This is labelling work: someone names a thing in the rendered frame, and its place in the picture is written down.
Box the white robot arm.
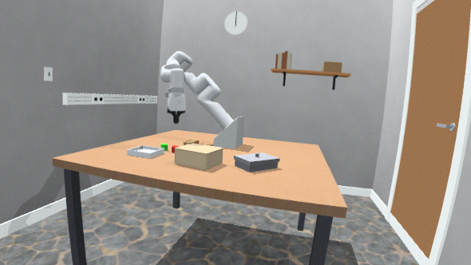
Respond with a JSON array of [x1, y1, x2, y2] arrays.
[[160, 51, 234, 130]]

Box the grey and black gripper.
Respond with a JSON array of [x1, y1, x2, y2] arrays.
[[167, 93, 186, 124]]

